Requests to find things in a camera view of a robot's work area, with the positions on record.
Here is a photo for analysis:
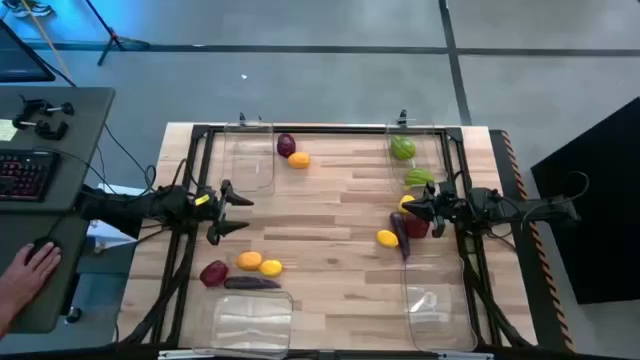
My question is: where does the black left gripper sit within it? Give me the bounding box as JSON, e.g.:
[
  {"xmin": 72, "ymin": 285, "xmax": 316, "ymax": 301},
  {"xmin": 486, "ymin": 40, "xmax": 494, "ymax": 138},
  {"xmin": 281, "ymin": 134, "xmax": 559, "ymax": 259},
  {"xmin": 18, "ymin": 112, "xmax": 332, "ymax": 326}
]
[{"xmin": 192, "ymin": 179, "xmax": 255, "ymax": 246}]

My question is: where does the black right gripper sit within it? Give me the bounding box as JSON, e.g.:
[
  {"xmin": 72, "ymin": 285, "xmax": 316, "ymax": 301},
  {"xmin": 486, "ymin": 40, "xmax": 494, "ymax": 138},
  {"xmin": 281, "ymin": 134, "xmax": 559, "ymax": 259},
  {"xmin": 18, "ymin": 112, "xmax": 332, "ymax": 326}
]
[{"xmin": 401, "ymin": 182, "xmax": 474, "ymax": 239}]

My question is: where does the dark red toy pepper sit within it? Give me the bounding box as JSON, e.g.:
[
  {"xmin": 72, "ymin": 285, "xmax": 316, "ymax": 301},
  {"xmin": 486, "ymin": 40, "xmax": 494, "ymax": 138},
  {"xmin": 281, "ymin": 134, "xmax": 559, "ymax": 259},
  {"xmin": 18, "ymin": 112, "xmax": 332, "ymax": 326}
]
[
  {"xmin": 199, "ymin": 259, "xmax": 230, "ymax": 289},
  {"xmin": 404, "ymin": 214, "xmax": 431, "ymax": 240}
]

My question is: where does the purple toy eggplant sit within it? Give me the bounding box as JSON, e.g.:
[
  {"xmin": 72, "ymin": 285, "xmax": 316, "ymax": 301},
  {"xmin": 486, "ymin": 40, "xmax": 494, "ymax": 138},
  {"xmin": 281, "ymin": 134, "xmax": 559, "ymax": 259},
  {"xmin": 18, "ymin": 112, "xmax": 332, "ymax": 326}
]
[
  {"xmin": 389, "ymin": 211, "xmax": 412, "ymax": 261},
  {"xmin": 223, "ymin": 275, "xmax": 282, "ymax": 291}
]

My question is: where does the orange toy fruit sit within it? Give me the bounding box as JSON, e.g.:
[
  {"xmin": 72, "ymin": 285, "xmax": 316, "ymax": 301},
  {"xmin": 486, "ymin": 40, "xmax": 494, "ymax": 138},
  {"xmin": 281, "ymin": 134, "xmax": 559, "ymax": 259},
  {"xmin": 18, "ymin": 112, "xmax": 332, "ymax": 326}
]
[
  {"xmin": 287, "ymin": 151, "xmax": 312, "ymax": 170},
  {"xmin": 235, "ymin": 250, "xmax": 264, "ymax": 272}
]

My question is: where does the person's forearm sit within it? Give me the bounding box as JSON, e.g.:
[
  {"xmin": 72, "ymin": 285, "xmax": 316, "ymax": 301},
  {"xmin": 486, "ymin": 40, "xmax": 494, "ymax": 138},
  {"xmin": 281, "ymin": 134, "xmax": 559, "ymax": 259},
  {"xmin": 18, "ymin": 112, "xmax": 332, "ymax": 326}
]
[{"xmin": 0, "ymin": 304, "xmax": 16, "ymax": 341}]

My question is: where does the green toy chayote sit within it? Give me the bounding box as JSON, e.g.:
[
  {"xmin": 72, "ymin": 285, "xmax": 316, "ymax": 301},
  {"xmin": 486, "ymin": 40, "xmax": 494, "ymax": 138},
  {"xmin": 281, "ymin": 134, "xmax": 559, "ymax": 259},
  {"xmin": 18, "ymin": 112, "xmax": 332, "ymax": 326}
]
[{"xmin": 403, "ymin": 168, "xmax": 435, "ymax": 187}]

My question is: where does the clear plastic bin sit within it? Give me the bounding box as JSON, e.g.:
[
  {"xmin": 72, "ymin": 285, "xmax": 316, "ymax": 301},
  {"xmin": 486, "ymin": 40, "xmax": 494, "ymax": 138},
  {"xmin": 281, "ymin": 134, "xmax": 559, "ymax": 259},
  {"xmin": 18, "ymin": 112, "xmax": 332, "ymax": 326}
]
[
  {"xmin": 193, "ymin": 288, "xmax": 295, "ymax": 359},
  {"xmin": 402, "ymin": 252, "xmax": 479, "ymax": 353},
  {"xmin": 221, "ymin": 121, "xmax": 277, "ymax": 197},
  {"xmin": 384, "ymin": 118, "xmax": 449, "ymax": 194}
]

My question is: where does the dark purple round fruit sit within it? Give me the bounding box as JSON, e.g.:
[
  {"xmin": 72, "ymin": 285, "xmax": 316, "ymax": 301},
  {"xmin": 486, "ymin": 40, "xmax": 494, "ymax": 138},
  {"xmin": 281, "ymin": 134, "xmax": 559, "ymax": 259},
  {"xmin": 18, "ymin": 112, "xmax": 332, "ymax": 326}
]
[{"xmin": 276, "ymin": 132, "xmax": 297, "ymax": 159}]

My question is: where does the grey operator desk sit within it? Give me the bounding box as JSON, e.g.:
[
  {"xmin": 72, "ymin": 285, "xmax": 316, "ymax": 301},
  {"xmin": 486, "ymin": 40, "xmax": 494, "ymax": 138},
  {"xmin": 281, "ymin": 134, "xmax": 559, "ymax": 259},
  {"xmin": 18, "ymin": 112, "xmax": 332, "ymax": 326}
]
[{"xmin": 0, "ymin": 85, "xmax": 117, "ymax": 335}]

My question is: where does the large black box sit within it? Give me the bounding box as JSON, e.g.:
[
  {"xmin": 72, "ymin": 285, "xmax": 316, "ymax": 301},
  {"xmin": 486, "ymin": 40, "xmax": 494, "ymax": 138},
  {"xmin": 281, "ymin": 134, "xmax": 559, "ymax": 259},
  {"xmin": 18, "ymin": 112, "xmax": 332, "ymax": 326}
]
[{"xmin": 529, "ymin": 96, "xmax": 640, "ymax": 306}]

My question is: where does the black computer mouse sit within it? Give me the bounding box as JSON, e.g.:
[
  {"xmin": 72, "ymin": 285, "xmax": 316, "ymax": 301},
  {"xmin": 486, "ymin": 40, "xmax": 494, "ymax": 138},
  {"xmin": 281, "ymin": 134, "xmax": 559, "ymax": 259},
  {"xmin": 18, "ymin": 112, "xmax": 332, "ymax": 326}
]
[{"xmin": 27, "ymin": 235, "xmax": 61, "ymax": 256}]

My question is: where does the black screw clamp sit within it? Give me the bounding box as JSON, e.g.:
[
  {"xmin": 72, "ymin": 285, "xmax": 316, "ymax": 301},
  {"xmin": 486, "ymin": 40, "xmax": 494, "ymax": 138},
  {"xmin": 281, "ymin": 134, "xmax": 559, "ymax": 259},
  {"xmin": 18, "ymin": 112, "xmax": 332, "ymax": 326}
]
[
  {"xmin": 18, "ymin": 95, "xmax": 76, "ymax": 119},
  {"xmin": 12, "ymin": 115, "xmax": 70, "ymax": 141}
]

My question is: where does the black tripod stand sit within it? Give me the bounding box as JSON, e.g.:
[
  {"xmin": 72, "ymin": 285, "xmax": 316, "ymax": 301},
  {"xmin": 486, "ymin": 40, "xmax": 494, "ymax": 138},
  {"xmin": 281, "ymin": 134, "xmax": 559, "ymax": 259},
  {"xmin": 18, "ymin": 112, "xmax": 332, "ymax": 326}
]
[{"xmin": 82, "ymin": 0, "xmax": 151, "ymax": 67}]

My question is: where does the black backlit keyboard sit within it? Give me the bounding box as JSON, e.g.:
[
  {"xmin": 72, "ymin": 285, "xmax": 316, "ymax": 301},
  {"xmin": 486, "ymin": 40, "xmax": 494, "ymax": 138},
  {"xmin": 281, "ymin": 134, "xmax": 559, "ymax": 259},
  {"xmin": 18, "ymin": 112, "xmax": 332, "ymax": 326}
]
[{"xmin": 0, "ymin": 148, "xmax": 61, "ymax": 203}]

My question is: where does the person's hand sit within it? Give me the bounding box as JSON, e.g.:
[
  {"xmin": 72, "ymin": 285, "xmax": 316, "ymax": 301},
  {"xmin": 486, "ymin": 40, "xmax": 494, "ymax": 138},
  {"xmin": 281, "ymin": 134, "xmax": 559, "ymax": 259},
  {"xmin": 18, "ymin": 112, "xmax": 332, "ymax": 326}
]
[{"xmin": 0, "ymin": 241, "xmax": 63, "ymax": 321}]

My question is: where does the pale sticky note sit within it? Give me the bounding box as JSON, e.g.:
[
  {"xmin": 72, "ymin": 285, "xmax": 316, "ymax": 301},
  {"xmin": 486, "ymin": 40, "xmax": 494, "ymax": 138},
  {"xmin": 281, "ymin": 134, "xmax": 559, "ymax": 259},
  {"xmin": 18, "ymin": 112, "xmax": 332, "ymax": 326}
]
[{"xmin": 0, "ymin": 118, "xmax": 19, "ymax": 143}]

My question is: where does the yellow thin stick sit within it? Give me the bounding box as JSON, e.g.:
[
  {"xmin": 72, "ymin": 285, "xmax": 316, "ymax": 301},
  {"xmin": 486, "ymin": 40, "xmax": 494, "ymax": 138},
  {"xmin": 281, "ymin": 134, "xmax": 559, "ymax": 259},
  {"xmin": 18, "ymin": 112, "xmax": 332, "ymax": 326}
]
[{"xmin": 19, "ymin": 0, "xmax": 76, "ymax": 84}]

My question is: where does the black computer monitor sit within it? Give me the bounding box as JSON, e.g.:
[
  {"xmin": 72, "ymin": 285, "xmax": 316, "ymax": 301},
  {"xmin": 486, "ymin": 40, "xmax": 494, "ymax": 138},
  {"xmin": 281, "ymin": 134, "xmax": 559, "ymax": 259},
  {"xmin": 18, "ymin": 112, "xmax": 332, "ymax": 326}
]
[{"xmin": 0, "ymin": 19, "xmax": 56, "ymax": 84}]

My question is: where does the grey sports shoe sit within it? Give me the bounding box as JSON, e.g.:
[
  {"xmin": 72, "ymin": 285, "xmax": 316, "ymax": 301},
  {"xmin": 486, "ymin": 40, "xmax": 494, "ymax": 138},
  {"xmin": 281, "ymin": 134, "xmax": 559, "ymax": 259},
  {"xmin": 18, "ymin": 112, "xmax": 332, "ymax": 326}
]
[{"xmin": 7, "ymin": 0, "xmax": 54, "ymax": 19}]

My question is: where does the white bracket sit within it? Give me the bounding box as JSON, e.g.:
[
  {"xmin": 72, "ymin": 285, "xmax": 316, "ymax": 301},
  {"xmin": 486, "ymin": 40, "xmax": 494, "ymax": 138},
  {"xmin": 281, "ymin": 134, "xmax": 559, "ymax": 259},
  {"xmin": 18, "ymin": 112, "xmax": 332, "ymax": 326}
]
[
  {"xmin": 157, "ymin": 349, "xmax": 201, "ymax": 360},
  {"xmin": 439, "ymin": 351, "xmax": 496, "ymax": 360}
]

